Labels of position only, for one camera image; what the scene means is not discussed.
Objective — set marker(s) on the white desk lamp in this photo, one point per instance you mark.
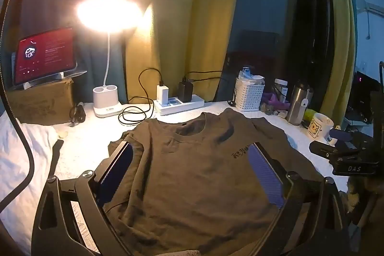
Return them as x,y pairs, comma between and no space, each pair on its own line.
106,100

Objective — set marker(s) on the white textured blanket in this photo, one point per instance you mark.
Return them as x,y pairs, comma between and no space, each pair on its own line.
87,139

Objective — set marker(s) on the white tablet stand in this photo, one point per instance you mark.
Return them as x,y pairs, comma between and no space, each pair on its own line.
57,77

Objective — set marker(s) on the person's right forearm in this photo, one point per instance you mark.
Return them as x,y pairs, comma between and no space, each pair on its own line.
367,199

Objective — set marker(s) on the small pale yellow object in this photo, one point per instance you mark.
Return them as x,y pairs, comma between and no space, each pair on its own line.
63,134

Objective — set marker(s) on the white bear print mug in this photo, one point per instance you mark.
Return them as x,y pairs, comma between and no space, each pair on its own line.
319,125

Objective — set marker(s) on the packets in basket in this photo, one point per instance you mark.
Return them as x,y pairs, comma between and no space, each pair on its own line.
249,76

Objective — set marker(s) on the tablet with red screen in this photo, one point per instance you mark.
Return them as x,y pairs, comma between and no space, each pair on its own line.
45,55

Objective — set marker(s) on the olive brown printed t-shirt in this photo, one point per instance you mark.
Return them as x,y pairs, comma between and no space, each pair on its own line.
192,184

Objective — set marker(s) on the white charger plug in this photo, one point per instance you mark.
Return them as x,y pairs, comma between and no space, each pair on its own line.
163,94

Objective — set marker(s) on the clear jar with label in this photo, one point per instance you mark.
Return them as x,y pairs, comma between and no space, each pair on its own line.
280,89

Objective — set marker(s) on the brown cardboard box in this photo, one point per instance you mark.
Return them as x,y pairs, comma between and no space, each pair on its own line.
39,103

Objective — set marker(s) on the yellow curtain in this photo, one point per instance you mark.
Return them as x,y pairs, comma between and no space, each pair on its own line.
186,19

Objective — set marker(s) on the purple object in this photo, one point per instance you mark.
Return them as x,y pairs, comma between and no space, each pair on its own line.
274,101

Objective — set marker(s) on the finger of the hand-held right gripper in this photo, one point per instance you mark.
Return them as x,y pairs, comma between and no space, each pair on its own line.
325,150
340,135

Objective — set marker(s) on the white cloth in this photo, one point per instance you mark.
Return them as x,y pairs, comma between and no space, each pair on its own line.
21,154

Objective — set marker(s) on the black charger plug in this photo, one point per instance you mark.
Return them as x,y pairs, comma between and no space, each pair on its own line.
184,91

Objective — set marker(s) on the stainless steel bottle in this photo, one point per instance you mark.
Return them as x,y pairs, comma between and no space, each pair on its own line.
297,106

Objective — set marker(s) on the white power strip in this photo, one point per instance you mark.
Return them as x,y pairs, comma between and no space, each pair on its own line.
180,107

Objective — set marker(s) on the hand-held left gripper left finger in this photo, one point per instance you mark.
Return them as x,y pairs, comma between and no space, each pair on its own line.
117,172

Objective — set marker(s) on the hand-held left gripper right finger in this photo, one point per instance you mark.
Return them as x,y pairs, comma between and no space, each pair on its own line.
267,175

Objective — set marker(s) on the white perforated plastic basket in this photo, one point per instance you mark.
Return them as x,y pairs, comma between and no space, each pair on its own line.
249,97

